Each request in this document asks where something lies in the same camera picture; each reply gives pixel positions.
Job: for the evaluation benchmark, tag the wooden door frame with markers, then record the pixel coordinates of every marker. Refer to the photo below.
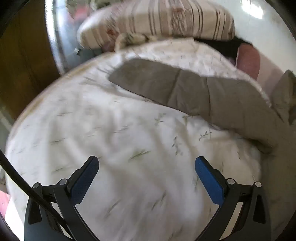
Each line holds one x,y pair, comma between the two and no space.
23,58

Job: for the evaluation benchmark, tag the dark cloth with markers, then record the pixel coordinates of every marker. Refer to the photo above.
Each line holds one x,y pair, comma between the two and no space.
229,49

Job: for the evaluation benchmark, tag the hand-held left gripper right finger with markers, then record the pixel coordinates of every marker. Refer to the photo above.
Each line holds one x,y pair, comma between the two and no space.
209,183

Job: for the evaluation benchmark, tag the white leaf-print bed sheet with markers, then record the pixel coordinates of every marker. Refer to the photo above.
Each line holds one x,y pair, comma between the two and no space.
104,129

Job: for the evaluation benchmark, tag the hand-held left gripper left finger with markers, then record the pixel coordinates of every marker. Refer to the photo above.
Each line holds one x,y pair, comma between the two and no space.
84,183

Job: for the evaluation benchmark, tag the grey-brown puffer jacket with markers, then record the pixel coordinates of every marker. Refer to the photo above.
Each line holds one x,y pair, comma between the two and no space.
192,88

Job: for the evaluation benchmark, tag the striped floral pillow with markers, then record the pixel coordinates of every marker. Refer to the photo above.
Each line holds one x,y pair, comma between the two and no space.
161,18

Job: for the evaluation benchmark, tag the glass door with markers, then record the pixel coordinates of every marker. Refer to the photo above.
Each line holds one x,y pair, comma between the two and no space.
64,34

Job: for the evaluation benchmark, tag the pink sofa backrest cushion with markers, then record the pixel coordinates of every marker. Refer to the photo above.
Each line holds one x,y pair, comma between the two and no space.
248,60

